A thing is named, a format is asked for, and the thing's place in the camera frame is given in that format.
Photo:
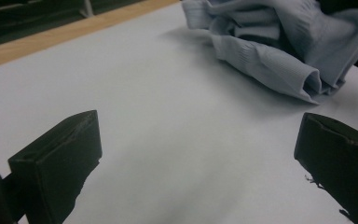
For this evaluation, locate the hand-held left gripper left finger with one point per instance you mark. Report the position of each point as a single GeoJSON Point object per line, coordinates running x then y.
{"type": "Point", "coordinates": [59, 161]}

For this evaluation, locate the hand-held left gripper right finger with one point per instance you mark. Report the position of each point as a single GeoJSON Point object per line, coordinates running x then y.
{"type": "Point", "coordinates": [341, 161]}

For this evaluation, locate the grey-blue knitted garment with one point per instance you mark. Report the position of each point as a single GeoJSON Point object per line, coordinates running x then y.
{"type": "Point", "coordinates": [276, 46]}

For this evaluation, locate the white metal stand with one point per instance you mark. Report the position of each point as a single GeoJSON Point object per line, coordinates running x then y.
{"type": "Point", "coordinates": [87, 7]}

